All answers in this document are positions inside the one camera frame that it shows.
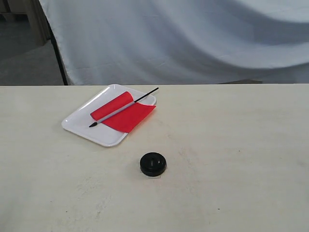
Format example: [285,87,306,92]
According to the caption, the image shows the black backdrop stand pole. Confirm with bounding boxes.
[47,22,69,86]

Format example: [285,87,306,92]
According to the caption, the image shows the black round flag base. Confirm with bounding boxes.
[140,152,167,177]

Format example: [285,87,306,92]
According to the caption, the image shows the white backdrop cloth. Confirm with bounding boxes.
[41,0,309,85]

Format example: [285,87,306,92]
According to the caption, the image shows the red flag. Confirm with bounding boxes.
[89,88,158,133]

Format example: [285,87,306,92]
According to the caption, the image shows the wooden furniture in background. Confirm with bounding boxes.
[0,0,51,46]

